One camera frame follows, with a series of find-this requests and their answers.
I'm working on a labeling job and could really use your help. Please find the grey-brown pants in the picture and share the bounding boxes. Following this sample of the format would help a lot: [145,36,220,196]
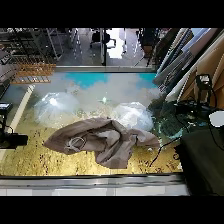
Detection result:
[43,117,161,170]

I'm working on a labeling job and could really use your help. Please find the black garment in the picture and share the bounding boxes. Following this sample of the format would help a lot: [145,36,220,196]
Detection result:
[174,126,224,197]

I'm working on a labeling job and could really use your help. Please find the black cable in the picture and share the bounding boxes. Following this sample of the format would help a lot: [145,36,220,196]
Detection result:
[148,135,183,168]

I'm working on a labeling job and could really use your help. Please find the silver frame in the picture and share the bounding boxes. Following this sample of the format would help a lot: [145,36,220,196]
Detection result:
[0,173,190,197]

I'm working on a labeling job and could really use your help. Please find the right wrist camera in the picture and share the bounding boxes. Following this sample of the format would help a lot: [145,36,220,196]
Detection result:
[194,73,213,101]

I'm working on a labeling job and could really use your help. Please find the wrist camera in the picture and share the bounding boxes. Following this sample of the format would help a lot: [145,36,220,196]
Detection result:
[0,102,14,134]
[194,73,213,101]

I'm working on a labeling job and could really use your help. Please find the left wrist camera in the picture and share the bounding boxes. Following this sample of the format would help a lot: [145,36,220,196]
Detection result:
[0,102,14,134]

